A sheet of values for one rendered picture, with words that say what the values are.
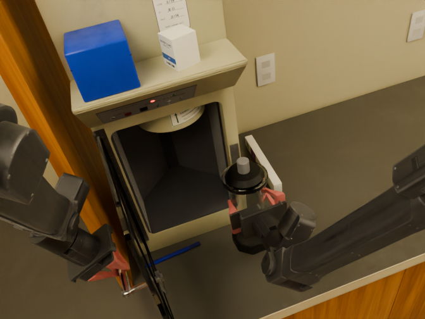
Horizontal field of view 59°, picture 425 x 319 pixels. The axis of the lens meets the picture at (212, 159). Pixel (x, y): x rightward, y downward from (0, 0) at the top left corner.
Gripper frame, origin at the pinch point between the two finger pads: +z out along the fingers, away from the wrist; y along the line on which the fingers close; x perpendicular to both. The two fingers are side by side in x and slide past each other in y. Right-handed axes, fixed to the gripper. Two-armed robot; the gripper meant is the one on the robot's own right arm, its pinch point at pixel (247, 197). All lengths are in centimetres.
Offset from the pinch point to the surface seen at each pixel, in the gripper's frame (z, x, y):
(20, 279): 21, 20, 65
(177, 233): 12.8, 16.1, 18.3
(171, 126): 11.4, -18.5, 12.0
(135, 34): 8.0, -41.8, 14.4
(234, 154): 10.2, -5.7, -1.7
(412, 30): 50, -4, -91
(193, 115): 12.5, -19.0, 6.2
